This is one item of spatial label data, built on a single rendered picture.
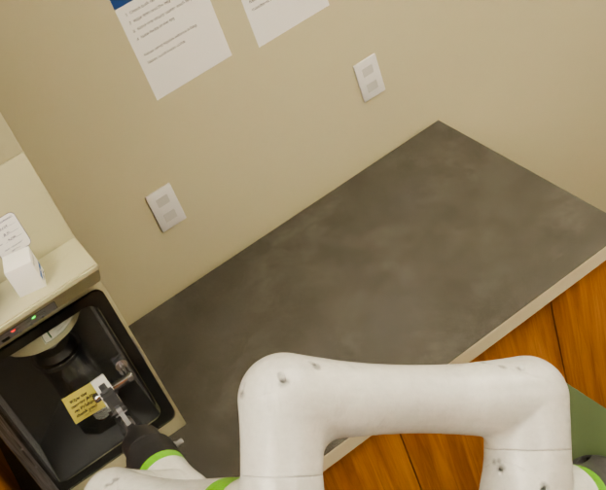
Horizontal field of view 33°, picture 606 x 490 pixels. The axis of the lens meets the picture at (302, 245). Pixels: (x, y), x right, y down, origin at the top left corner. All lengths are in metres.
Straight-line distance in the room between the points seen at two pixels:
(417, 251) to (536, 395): 0.97
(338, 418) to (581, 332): 1.22
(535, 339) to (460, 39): 0.89
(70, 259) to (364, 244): 0.88
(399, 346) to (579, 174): 1.32
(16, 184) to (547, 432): 0.98
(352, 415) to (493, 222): 1.17
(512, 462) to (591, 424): 0.25
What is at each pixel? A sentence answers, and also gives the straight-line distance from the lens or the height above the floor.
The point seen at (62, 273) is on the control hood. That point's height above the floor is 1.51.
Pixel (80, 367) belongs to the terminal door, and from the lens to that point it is 2.05.
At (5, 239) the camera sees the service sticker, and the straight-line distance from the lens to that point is 1.87.
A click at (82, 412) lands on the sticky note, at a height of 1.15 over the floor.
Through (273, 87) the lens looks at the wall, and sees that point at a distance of 2.52.
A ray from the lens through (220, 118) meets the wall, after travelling 2.47.
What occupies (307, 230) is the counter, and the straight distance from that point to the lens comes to 2.60.
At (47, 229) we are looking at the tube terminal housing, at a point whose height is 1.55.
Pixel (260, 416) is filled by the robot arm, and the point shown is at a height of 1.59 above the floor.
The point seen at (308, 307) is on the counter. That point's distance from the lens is 2.39.
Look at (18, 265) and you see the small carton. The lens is 1.81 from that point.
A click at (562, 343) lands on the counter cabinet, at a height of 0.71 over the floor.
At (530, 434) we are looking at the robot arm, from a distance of 1.53.
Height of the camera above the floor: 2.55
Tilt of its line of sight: 39 degrees down
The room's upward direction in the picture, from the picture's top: 22 degrees counter-clockwise
